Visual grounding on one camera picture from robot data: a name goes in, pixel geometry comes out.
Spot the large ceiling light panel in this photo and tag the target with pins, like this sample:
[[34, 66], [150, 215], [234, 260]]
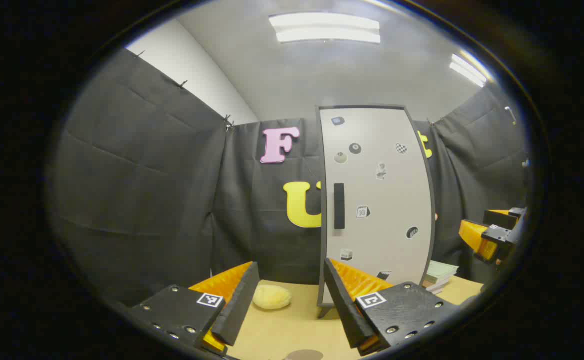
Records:
[[324, 27]]

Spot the grey cabinet door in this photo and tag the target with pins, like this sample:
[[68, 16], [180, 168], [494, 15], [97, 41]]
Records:
[[381, 240]]

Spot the brown round coaster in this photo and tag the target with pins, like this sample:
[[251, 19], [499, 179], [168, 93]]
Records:
[[304, 355]]

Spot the small ceiling light panel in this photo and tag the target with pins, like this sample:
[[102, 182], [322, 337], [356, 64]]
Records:
[[467, 70]]

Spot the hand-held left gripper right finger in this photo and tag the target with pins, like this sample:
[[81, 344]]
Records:
[[341, 300]]

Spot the yellow round sponge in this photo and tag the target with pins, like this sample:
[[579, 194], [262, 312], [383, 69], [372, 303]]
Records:
[[272, 297]]

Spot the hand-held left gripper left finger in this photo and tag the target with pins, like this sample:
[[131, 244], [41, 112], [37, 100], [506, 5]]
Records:
[[239, 300]]

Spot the black backdrop cloth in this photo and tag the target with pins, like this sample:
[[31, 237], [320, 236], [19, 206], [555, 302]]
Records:
[[147, 175]]

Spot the grey cabinet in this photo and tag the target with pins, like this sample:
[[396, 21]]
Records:
[[323, 311]]

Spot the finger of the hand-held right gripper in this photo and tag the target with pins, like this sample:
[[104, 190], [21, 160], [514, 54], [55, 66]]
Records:
[[474, 237], [499, 218]]

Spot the stack of green books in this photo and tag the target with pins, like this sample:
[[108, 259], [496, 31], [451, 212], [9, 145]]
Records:
[[439, 274]]

